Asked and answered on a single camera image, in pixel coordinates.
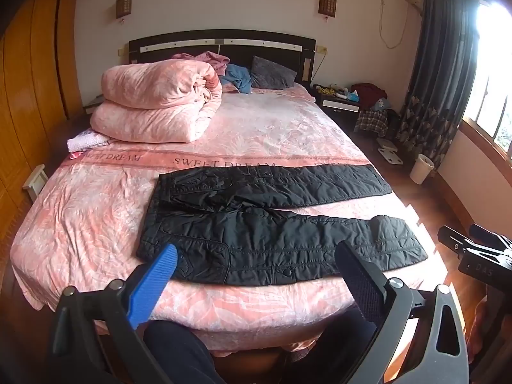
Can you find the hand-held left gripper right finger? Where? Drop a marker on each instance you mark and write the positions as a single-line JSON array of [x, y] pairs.
[[362, 284]]

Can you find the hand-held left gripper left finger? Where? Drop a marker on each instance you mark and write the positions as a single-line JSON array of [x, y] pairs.
[[156, 280]]

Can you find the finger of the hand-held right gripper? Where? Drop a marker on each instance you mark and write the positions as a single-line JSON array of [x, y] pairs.
[[490, 235], [452, 240]]

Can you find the black padded pants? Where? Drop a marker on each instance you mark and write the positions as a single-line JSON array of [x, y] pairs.
[[260, 240]]

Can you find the person's left leg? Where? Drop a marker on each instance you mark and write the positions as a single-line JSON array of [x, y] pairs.
[[180, 352]]

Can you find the white waste bin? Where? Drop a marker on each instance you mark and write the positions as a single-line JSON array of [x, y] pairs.
[[420, 170]]

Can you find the white bathroom scale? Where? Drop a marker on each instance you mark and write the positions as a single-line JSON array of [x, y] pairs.
[[391, 156]]

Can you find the plaid cloth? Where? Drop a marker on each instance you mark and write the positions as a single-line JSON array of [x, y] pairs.
[[372, 122]]

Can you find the window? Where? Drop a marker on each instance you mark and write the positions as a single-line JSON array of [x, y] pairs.
[[492, 88]]

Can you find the folded white pink towel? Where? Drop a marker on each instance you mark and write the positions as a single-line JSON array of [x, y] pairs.
[[86, 142]]

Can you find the white wooden stool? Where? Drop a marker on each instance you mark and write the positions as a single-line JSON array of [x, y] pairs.
[[38, 176]]

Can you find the dark red clothes pile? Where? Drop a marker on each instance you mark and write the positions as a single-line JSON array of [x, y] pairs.
[[368, 91]]

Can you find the dark patterned curtain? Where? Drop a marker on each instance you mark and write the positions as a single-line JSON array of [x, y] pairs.
[[440, 68]]

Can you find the black white bedside table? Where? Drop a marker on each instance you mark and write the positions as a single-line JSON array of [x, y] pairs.
[[340, 106]]

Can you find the bed with pink sheet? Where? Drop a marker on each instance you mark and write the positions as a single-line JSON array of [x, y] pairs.
[[280, 128]]

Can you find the folded pink quilt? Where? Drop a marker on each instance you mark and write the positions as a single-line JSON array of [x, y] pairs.
[[152, 100]]

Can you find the dark bedside table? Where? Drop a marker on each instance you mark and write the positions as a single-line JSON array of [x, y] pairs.
[[92, 106]]

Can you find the blue cloth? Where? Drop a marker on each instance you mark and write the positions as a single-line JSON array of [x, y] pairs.
[[238, 76]]

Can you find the crumpled pink cloth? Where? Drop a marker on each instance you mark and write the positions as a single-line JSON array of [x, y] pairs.
[[212, 62]]

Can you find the grey pillow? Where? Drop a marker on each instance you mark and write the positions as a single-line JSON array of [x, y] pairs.
[[272, 74]]

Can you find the wooden wardrobe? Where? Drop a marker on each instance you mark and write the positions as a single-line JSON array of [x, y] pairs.
[[36, 68]]

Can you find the dark wooden headboard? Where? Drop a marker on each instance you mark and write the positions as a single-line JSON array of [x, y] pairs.
[[240, 36]]

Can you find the wooden wall lamp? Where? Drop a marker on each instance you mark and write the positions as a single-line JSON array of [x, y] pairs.
[[124, 7], [327, 6]]

